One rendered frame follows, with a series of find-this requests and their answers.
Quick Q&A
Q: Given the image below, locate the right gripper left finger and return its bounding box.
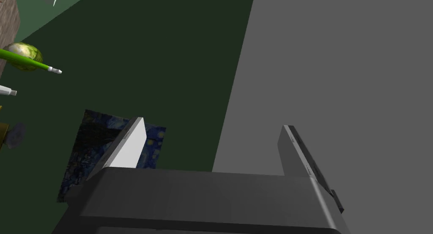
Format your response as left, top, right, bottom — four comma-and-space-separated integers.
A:
87, 117, 148, 180

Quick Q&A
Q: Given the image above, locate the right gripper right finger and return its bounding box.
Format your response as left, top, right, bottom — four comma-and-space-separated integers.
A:
277, 125, 345, 214

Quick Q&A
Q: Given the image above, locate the dark blue painted book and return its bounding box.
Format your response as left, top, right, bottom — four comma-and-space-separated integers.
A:
57, 109, 167, 204

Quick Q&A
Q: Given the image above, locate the brown object with grey disc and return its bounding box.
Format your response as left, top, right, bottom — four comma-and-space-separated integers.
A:
0, 105, 27, 150

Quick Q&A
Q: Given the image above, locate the white pen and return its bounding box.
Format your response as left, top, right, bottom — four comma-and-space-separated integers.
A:
0, 85, 17, 97

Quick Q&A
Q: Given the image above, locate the green pen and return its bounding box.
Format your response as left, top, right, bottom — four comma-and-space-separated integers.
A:
0, 48, 63, 74

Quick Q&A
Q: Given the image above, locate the green cabbage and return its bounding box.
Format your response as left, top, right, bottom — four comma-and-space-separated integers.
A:
6, 42, 44, 72

